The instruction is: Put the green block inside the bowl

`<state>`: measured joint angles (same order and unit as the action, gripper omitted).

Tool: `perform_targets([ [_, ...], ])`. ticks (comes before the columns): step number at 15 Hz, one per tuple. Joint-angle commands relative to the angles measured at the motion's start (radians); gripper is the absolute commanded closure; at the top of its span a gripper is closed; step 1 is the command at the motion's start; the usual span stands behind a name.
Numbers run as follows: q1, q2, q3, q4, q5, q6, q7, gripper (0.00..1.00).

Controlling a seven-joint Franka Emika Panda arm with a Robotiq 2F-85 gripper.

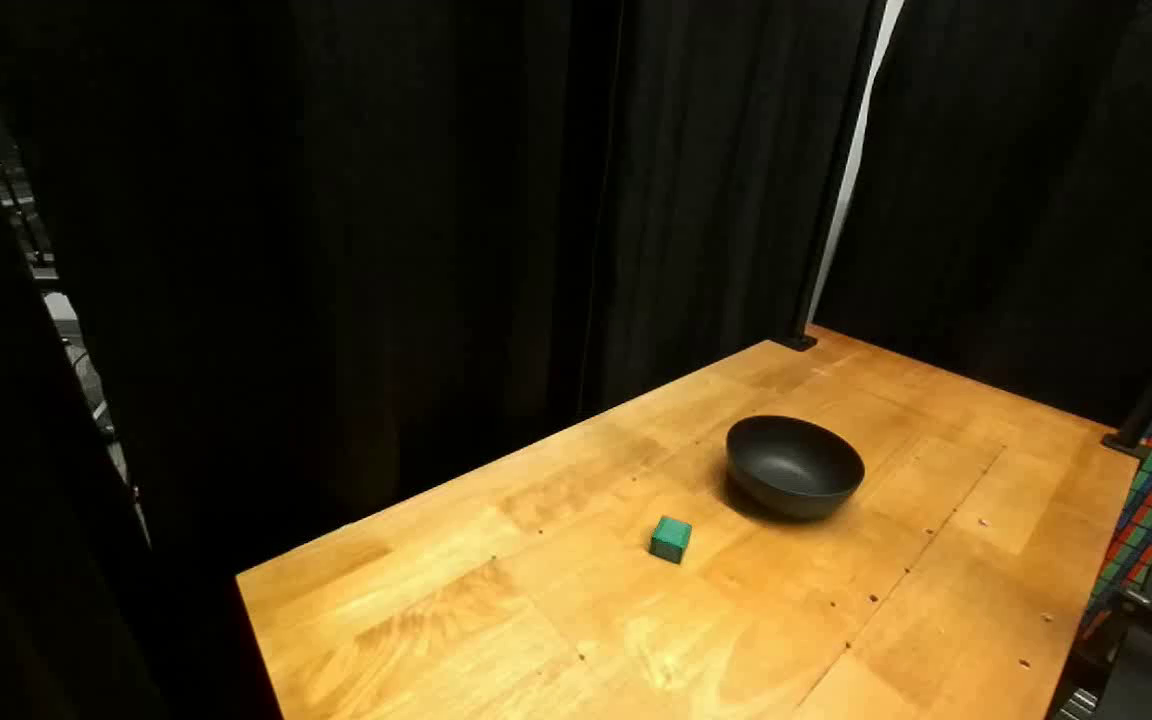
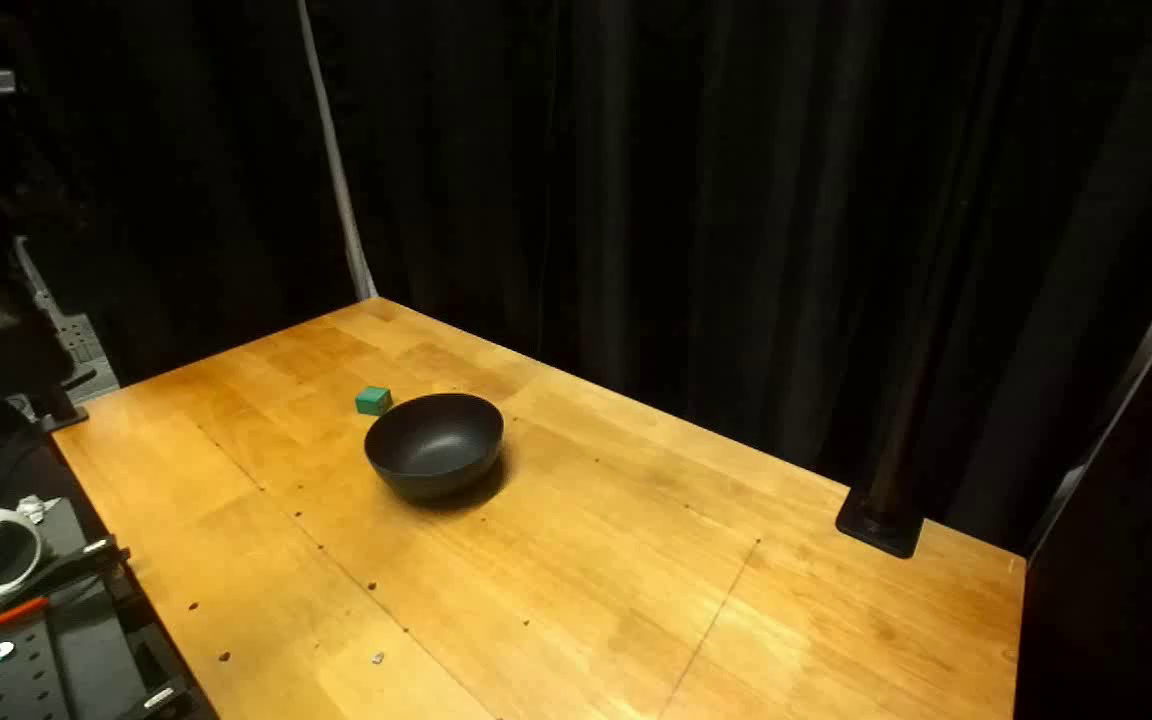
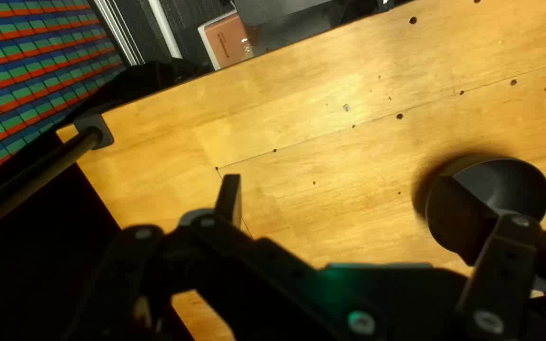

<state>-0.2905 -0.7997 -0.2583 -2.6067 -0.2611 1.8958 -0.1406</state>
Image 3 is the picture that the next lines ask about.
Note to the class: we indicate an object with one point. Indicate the white metal frame bars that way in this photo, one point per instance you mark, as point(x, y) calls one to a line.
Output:
point(134, 26)

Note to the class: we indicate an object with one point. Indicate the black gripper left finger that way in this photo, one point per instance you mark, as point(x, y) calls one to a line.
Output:
point(229, 200)

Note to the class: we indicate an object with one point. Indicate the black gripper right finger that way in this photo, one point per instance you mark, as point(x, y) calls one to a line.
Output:
point(502, 272)

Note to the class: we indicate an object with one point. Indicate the black vertical pole with base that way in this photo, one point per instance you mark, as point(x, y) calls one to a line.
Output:
point(39, 172)

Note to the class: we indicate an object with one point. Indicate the multicolour striped mat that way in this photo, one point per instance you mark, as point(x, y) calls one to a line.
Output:
point(28, 70)

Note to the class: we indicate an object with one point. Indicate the brown flat box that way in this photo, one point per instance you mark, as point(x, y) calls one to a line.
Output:
point(227, 39)

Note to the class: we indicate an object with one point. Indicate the black bowl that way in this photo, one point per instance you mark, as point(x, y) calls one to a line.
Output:
point(507, 187)

